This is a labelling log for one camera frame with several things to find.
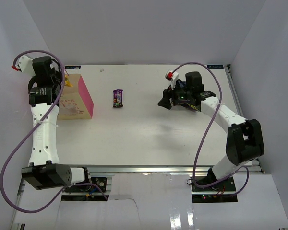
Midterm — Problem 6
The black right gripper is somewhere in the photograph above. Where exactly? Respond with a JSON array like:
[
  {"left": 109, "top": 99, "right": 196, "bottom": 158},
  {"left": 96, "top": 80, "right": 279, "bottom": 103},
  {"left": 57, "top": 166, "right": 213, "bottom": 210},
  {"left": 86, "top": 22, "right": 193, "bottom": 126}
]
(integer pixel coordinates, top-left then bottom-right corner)
[{"left": 158, "top": 80, "right": 192, "bottom": 110}]

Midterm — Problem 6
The yellow M&M packet back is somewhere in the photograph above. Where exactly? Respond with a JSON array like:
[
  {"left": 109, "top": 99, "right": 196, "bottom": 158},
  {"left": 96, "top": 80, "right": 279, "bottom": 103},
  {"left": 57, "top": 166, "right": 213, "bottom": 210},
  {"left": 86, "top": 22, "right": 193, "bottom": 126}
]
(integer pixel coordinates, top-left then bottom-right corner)
[{"left": 64, "top": 74, "right": 72, "bottom": 87}]

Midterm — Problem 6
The beige and pink paper bag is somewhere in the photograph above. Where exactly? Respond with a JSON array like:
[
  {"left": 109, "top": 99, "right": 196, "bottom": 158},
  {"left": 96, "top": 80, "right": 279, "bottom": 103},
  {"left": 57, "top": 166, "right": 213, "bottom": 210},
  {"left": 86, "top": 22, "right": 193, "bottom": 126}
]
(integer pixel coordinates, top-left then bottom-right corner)
[{"left": 58, "top": 74, "right": 94, "bottom": 120}]

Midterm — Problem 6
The purple M&M packet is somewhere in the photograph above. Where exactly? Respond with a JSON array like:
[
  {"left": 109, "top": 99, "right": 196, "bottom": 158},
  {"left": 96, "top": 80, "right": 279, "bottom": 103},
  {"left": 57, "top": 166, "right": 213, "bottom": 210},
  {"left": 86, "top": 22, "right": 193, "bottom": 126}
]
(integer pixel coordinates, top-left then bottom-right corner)
[{"left": 113, "top": 89, "right": 123, "bottom": 108}]

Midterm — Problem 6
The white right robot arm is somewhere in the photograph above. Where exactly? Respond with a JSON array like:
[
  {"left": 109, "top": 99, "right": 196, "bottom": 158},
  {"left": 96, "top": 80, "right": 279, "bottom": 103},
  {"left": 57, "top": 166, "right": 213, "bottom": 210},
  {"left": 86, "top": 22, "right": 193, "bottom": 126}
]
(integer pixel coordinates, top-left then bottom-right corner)
[{"left": 158, "top": 71, "right": 264, "bottom": 191}]

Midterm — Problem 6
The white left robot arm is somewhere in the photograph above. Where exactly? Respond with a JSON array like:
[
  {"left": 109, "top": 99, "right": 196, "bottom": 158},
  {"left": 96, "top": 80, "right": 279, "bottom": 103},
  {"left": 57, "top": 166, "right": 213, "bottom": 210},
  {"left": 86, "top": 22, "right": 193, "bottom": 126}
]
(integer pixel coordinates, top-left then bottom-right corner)
[{"left": 19, "top": 55, "right": 92, "bottom": 191}]

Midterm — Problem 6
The large dark blue snack bag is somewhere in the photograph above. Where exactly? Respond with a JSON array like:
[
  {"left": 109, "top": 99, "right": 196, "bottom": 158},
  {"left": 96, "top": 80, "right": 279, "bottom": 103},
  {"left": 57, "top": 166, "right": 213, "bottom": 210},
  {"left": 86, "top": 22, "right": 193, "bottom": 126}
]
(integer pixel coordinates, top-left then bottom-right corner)
[{"left": 175, "top": 79, "right": 200, "bottom": 112}]

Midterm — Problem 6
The blue label back left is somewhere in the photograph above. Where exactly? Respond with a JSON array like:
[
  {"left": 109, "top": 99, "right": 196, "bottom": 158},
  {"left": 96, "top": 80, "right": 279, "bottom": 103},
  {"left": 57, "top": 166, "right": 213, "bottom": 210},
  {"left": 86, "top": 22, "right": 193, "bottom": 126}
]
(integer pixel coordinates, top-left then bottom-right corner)
[{"left": 65, "top": 65, "right": 81, "bottom": 70}]

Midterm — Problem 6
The blue label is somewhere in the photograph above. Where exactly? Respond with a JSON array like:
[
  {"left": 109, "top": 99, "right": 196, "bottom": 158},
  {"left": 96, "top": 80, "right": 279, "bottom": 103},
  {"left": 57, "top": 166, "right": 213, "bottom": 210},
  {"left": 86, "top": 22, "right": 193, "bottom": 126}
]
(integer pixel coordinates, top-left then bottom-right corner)
[
  {"left": 207, "top": 65, "right": 224, "bottom": 69},
  {"left": 65, "top": 65, "right": 81, "bottom": 70}
]

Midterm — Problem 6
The blue label back right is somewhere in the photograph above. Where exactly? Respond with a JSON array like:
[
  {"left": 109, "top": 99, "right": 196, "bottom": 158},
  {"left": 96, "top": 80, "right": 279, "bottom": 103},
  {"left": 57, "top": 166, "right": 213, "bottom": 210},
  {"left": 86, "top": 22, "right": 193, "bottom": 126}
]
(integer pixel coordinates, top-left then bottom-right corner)
[{"left": 207, "top": 65, "right": 224, "bottom": 69}]

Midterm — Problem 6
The white cardboard front panel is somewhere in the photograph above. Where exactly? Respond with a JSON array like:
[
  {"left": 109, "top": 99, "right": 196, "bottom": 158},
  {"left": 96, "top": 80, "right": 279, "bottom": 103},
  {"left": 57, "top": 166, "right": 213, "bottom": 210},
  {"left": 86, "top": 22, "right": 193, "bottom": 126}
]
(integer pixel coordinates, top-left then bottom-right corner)
[{"left": 14, "top": 174, "right": 288, "bottom": 230}]

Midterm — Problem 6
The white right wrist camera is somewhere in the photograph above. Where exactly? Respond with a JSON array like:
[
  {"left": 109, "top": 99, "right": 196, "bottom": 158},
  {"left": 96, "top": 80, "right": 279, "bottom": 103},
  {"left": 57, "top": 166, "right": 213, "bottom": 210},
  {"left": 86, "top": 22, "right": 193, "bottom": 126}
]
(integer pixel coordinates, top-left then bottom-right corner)
[{"left": 165, "top": 70, "right": 179, "bottom": 90}]

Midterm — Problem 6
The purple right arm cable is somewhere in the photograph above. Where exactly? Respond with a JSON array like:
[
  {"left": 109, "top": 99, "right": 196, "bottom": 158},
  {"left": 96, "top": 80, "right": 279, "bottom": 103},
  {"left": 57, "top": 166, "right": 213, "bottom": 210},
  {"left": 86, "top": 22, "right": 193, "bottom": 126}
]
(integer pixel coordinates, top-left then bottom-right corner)
[{"left": 171, "top": 62, "right": 250, "bottom": 197}]

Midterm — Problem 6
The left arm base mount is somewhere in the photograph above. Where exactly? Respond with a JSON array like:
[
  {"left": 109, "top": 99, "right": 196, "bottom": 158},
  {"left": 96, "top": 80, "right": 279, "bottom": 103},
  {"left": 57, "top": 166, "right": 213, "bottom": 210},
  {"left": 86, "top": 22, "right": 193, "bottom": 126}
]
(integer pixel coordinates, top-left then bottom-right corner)
[{"left": 61, "top": 176, "right": 109, "bottom": 202}]

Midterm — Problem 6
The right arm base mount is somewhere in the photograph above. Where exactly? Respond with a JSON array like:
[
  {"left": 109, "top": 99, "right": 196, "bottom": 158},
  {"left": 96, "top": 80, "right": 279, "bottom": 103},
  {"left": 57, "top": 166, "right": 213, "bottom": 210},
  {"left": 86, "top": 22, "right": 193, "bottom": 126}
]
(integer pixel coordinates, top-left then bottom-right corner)
[{"left": 186, "top": 177, "right": 238, "bottom": 204}]

